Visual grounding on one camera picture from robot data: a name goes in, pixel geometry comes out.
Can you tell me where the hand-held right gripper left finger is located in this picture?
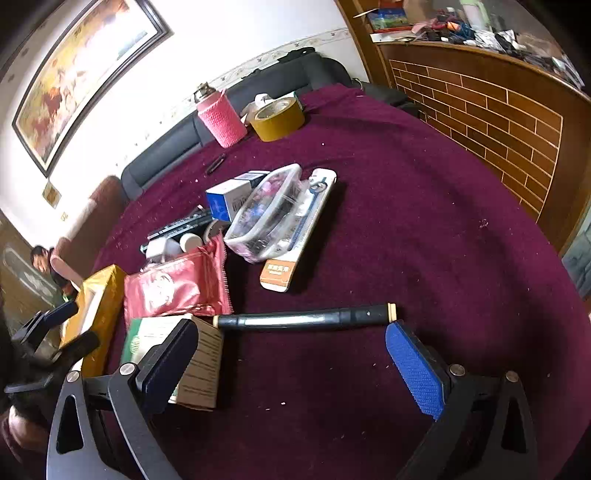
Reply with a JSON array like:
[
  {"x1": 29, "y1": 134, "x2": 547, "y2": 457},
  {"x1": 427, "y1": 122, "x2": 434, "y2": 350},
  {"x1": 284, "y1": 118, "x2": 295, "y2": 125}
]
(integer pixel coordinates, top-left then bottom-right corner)
[{"x1": 46, "y1": 318, "x2": 200, "y2": 480}]

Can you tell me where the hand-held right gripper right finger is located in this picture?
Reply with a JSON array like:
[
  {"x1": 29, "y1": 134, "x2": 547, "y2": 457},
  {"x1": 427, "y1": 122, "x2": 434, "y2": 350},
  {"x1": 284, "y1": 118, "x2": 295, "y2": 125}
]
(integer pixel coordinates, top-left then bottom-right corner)
[{"x1": 385, "y1": 320, "x2": 541, "y2": 480}]

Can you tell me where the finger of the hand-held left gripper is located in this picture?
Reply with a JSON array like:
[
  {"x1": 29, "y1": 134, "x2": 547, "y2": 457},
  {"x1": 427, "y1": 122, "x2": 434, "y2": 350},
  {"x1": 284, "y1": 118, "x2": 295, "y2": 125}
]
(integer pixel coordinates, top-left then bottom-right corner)
[
  {"x1": 28, "y1": 331, "x2": 101, "y2": 370},
  {"x1": 11, "y1": 300, "x2": 79, "y2": 344}
]

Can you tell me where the green and brown carton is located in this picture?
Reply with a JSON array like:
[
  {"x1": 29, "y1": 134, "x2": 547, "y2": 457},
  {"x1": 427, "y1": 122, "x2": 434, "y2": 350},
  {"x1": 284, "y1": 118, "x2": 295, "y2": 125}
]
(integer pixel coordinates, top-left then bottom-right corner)
[{"x1": 121, "y1": 315, "x2": 225, "y2": 411}]

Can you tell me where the red foil packet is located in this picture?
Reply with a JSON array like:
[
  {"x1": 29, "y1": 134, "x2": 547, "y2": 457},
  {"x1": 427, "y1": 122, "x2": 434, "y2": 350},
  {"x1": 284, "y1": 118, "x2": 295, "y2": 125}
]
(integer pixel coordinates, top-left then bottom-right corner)
[{"x1": 124, "y1": 234, "x2": 232, "y2": 330}]

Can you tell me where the black pen with cream tip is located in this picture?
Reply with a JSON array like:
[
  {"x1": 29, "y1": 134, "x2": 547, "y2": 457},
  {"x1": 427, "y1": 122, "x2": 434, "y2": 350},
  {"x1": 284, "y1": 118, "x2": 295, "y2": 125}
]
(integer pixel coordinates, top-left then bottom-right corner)
[{"x1": 213, "y1": 302, "x2": 398, "y2": 332}]

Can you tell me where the yellow tissue box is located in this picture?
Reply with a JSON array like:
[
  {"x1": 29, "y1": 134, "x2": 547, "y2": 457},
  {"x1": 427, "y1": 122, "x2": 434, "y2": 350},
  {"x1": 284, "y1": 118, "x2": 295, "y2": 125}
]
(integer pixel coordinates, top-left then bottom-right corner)
[{"x1": 60, "y1": 264, "x2": 127, "y2": 379}]

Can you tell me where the brown chair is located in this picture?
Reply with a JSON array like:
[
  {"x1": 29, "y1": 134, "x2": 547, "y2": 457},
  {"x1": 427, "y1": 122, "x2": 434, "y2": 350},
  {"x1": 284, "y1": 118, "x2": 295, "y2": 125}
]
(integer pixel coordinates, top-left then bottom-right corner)
[{"x1": 55, "y1": 175, "x2": 127, "y2": 282}]

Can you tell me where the white charger plug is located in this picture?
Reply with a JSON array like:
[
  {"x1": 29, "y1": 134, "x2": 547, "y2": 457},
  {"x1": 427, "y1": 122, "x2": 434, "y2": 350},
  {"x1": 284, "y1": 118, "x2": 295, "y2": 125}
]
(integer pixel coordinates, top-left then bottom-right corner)
[{"x1": 141, "y1": 237, "x2": 183, "y2": 261}]

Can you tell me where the clear plastic container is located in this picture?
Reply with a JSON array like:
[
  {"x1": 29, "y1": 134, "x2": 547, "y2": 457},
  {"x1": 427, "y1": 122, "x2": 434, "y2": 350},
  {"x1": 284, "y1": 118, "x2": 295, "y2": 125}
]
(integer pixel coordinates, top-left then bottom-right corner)
[{"x1": 224, "y1": 164, "x2": 303, "y2": 264}]

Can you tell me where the blue and white box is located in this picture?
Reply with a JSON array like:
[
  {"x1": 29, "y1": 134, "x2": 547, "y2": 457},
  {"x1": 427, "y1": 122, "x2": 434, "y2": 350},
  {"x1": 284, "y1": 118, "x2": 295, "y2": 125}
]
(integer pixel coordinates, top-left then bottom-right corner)
[{"x1": 205, "y1": 171, "x2": 271, "y2": 223}]

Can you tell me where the white orange tube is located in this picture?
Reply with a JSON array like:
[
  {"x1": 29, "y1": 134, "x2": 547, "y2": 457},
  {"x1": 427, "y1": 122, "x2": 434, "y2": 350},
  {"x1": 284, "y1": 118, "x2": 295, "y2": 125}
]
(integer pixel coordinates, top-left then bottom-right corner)
[{"x1": 259, "y1": 168, "x2": 337, "y2": 293}]

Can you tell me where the black leather sofa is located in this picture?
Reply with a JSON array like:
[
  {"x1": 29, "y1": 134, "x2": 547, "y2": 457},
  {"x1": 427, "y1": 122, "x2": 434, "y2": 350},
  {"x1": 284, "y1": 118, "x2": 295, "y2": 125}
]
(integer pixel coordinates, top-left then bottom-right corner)
[{"x1": 121, "y1": 52, "x2": 421, "y2": 204}]

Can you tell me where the framed painting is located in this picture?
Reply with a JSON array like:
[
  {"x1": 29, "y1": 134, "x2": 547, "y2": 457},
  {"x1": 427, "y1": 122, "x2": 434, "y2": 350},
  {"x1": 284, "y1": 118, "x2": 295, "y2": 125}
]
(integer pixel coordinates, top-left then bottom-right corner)
[{"x1": 11, "y1": 0, "x2": 174, "y2": 178}]

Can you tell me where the pink knitted bottle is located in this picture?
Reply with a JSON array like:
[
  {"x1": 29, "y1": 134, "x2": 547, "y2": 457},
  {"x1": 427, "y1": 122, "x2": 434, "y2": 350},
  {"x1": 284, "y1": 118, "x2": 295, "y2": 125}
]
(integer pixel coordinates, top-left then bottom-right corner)
[{"x1": 194, "y1": 83, "x2": 249, "y2": 148}]

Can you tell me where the wooden brick-pattern counter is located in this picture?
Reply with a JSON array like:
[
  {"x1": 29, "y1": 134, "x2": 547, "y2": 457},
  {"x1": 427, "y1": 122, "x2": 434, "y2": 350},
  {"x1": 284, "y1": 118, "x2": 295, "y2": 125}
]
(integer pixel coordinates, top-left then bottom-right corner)
[{"x1": 337, "y1": 0, "x2": 591, "y2": 259}]

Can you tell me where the brown packing tape roll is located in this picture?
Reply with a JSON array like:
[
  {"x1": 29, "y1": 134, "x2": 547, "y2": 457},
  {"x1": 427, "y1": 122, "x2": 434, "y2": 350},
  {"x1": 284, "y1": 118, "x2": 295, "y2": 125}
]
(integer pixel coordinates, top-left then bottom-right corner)
[{"x1": 249, "y1": 98, "x2": 306, "y2": 142}]

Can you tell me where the black bag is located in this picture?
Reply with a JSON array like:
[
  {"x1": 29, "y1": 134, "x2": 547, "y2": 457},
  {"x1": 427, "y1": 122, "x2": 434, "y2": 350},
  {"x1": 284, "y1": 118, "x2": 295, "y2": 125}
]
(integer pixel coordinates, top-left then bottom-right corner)
[{"x1": 277, "y1": 47, "x2": 317, "y2": 63}]

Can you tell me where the pile of counter clutter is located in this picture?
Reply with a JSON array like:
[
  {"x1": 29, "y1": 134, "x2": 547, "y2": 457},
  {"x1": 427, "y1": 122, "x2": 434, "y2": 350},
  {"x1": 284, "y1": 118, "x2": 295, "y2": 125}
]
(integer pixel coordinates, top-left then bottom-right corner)
[{"x1": 411, "y1": 9, "x2": 585, "y2": 88}]

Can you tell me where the blue printed box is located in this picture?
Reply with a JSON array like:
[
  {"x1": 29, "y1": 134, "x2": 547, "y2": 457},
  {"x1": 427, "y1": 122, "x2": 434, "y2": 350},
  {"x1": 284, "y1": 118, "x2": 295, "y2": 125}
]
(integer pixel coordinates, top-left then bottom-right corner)
[{"x1": 367, "y1": 8, "x2": 409, "y2": 32}]

